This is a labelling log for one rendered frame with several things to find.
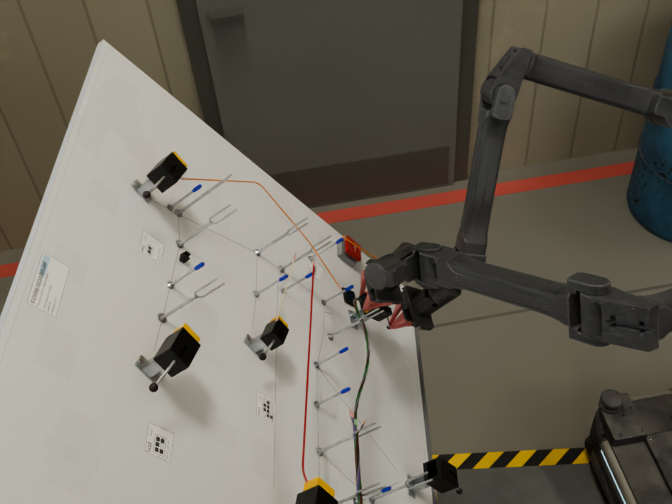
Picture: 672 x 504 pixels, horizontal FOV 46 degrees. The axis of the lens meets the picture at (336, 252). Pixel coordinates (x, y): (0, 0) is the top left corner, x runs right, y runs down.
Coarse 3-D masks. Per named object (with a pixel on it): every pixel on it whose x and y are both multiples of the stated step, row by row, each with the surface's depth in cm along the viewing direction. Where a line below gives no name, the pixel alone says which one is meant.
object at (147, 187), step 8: (168, 160) 139; (176, 160) 141; (160, 168) 137; (168, 168) 138; (176, 168) 140; (184, 168) 142; (152, 176) 138; (160, 176) 138; (168, 176) 138; (176, 176) 139; (136, 184) 143; (144, 184) 142; (152, 184) 141; (160, 184) 139; (168, 184) 139; (144, 192) 134; (144, 200) 143
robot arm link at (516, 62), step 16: (512, 48) 165; (496, 64) 167; (512, 64) 160; (528, 64) 161; (544, 64) 162; (560, 64) 163; (496, 80) 161; (512, 80) 161; (528, 80) 163; (544, 80) 164; (560, 80) 164; (576, 80) 164; (592, 80) 165; (608, 80) 165; (592, 96) 166; (608, 96) 166; (624, 96) 166; (640, 96) 167; (656, 96) 166; (640, 112) 168; (656, 112) 165
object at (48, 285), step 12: (48, 264) 118; (60, 264) 120; (36, 276) 115; (48, 276) 117; (60, 276) 119; (36, 288) 114; (48, 288) 116; (60, 288) 118; (36, 300) 113; (48, 300) 115; (60, 300) 117; (48, 312) 114
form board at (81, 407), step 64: (128, 64) 160; (128, 128) 150; (192, 128) 167; (64, 192) 128; (128, 192) 141; (256, 192) 175; (64, 256) 122; (128, 256) 133; (192, 256) 147; (256, 256) 163; (320, 256) 184; (0, 320) 109; (64, 320) 116; (128, 320) 126; (192, 320) 138; (256, 320) 153; (320, 320) 171; (384, 320) 194; (0, 384) 102; (64, 384) 110; (128, 384) 120; (192, 384) 130; (256, 384) 143; (320, 384) 159; (384, 384) 179; (0, 448) 98; (64, 448) 105; (128, 448) 114; (192, 448) 124; (256, 448) 135; (384, 448) 167
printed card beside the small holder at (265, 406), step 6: (258, 396) 142; (264, 396) 144; (258, 402) 141; (264, 402) 143; (270, 402) 144; (258, 408) 141; (264, 408) 142; (270, 408) 143; (258, 414) 140; (264, 414) 141; (270, 414) 142; (270, 420) 142
